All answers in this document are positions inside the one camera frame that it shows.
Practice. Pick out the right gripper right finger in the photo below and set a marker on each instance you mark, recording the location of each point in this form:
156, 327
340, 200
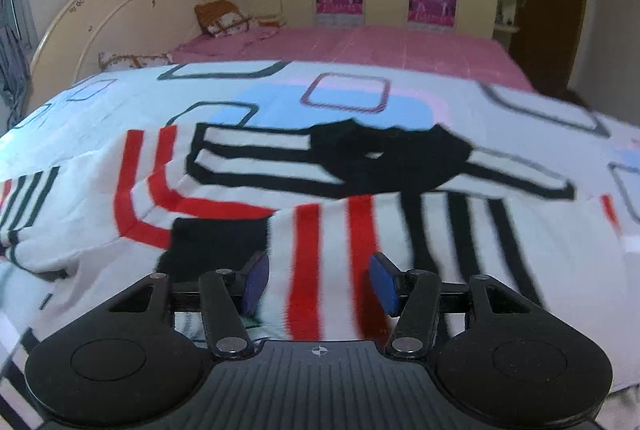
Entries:
412, 299

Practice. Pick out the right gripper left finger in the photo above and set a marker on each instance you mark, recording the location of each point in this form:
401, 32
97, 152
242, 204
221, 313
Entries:
225, 297

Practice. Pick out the striped knit sweater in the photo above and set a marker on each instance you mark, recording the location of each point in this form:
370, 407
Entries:
319, 202

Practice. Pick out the white patterned duvet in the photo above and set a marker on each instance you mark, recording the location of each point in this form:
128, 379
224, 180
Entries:
140, 359

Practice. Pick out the pink bed sheet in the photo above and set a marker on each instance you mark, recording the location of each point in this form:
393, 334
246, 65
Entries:
451, 55

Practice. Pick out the flat patterned pillow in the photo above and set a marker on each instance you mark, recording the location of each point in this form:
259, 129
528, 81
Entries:
116, 62

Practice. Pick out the orange patterned pillow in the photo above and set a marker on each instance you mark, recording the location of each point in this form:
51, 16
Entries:
222, 18

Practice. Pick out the cream curved headboard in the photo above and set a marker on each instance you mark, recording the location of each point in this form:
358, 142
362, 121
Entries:
69, 49

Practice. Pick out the grey curtain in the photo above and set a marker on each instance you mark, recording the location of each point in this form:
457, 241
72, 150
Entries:
16, 42

